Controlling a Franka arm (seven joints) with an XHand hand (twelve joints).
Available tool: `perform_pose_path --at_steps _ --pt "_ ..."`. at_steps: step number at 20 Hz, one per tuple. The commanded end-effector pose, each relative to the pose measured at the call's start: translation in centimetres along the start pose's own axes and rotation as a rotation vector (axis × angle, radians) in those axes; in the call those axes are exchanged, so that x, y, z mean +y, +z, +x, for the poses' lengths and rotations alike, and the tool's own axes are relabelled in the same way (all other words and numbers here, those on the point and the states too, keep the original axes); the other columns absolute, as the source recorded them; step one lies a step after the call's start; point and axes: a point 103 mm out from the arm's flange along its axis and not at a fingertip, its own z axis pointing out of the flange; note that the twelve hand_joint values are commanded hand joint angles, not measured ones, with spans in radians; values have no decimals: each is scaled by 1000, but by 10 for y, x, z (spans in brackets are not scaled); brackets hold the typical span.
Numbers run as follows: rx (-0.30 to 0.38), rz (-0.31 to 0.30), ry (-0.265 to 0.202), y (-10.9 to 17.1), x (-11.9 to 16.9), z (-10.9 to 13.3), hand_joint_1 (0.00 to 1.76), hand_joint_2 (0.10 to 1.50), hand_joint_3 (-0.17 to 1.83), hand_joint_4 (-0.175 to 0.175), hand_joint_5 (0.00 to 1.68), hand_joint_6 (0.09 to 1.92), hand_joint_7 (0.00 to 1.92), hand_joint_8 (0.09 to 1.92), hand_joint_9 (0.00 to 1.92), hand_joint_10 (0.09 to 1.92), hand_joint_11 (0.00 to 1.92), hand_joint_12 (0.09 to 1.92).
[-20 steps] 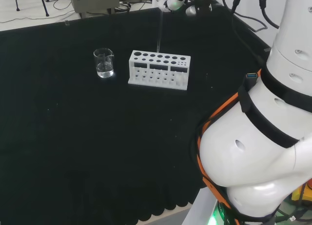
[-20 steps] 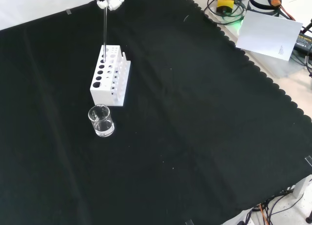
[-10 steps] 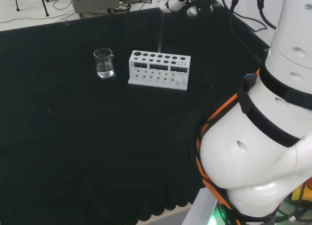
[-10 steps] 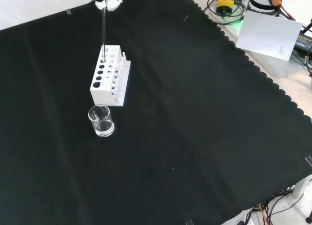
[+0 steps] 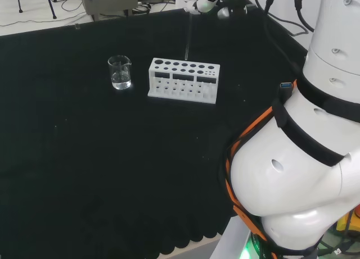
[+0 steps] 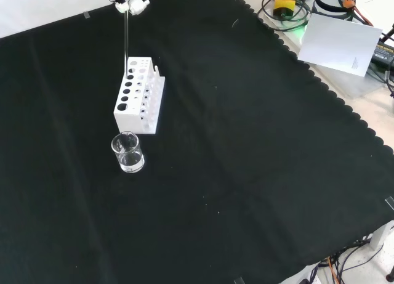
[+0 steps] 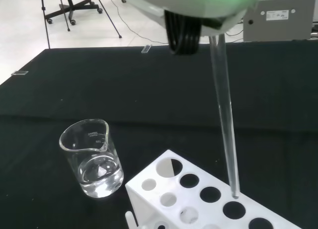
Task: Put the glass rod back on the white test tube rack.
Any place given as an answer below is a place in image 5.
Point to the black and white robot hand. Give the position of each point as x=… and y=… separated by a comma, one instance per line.
x=201, y=2

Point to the clear glass rod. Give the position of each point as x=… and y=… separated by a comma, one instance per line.
x=188, y=45

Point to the white test tube rack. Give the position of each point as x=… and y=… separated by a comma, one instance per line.
x=182, y=86

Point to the clear glass beaker with water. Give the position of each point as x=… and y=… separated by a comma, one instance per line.
x=120, y=76

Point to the clear acrylic cloth clip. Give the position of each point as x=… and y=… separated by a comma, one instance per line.
x=77, y=26

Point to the black tripod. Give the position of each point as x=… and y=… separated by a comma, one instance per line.
x=52, y=3

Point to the black bench cloth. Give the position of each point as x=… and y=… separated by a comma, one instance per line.
x=112, y=158

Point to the yellow stop button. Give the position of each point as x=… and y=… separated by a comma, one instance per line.
x=344, y=223

